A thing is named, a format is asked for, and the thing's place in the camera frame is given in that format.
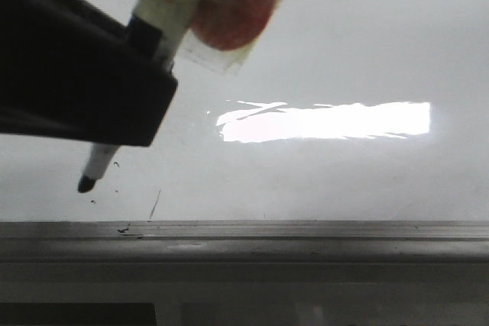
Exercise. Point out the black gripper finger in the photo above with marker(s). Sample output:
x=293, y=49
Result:
x=70, y=71

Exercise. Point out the black white whiteboard marker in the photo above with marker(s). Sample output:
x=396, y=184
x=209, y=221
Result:
x=157, y=29

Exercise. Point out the red magnet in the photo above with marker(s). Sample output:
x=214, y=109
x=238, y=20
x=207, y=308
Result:
x=222, y=33

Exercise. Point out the white whiteboard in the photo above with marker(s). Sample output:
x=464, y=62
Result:
x=344, y=110

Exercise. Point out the grey aluminium whiteboard tray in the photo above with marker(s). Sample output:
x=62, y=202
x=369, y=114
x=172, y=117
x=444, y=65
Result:
x=244, y=273

